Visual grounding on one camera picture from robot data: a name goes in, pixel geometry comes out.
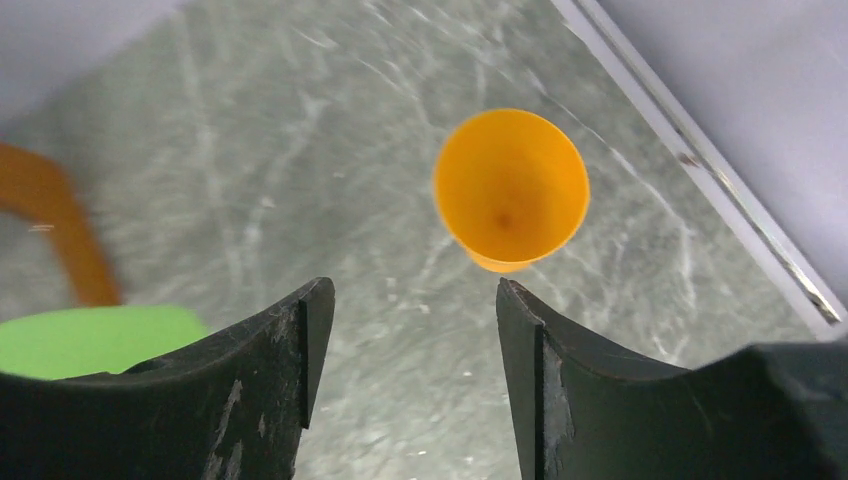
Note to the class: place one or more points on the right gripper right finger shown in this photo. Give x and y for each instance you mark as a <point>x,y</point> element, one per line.
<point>585,407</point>

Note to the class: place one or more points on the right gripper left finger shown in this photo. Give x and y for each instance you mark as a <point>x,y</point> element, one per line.
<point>232,405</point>

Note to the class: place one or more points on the orange wooden shelf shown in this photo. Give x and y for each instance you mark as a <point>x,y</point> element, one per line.
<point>36,188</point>

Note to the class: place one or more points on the green plastic wine glass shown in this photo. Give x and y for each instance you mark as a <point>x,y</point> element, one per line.
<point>82,341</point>

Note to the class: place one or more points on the orange plastic wine glass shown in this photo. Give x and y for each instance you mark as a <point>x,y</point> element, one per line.
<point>511,188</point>

